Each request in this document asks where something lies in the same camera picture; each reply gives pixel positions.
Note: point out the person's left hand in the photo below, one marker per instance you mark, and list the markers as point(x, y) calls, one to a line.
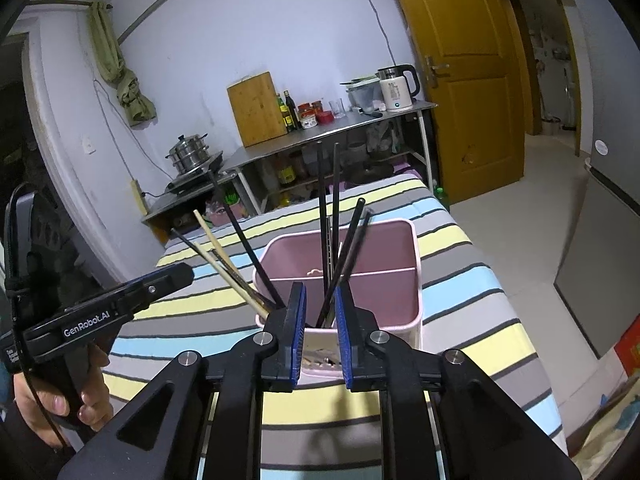
point(95, 395)

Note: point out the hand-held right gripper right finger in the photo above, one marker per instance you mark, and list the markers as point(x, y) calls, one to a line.
point(342, 335)

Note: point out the clear plastic container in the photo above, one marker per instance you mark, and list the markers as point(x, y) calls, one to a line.
point(362, 95)

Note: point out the clear drinking glass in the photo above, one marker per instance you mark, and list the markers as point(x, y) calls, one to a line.
point(337, 109)

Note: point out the orange cardboard box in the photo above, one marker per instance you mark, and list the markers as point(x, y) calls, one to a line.
point(629, 347)

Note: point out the wooden cutting board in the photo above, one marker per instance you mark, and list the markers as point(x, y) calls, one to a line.
point(257, 110)

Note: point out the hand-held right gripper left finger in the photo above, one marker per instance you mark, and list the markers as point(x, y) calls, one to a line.
point(298, 330)

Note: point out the dark sauce bottle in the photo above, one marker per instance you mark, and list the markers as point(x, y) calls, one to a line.
point(291, 112)

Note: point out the pink plastic utensil basket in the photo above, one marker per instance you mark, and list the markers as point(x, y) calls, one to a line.
point(380, 250)

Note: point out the green hanging cloth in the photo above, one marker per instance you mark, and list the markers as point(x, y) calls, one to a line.
point(132, 100)

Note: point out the pile of mixed chopsticks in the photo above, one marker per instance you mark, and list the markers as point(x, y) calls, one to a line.
point(320, 185)

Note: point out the low steel side table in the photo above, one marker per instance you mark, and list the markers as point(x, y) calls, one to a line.
point(165, 207)

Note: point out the white wall switch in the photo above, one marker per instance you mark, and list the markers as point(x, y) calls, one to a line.
point(88, 144)

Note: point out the grey refrigerator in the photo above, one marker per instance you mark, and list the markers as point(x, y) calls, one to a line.
point(600, 260)

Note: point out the green glass bottle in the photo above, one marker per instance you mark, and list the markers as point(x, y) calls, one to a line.
point(281, 115)

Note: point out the yellow wooden door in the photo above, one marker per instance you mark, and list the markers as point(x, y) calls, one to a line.
point(465, 85)

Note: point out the striped tablecloth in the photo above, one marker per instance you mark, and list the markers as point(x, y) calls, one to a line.
point(450, 280)

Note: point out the white electric kettle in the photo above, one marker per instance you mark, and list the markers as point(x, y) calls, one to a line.
point(395, 92)

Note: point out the steel kitchen table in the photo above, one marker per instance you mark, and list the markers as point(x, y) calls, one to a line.
point(325, 132)

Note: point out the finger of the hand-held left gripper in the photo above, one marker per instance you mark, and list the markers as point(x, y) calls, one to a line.
point(145, 278)
point(160, 287)

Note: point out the green plastic bottle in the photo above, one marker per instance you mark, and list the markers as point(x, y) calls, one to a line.
point(442, 199)

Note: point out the yellowed power strip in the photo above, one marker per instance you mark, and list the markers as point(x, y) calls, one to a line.
point(139, 197)

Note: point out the flat red container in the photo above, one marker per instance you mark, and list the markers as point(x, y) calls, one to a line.
point(325, 118)

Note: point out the black induction cooker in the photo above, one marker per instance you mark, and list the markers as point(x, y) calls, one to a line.
point(200, 181)

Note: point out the steel steamer pot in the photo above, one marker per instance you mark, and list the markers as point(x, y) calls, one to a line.
point(189, 155)

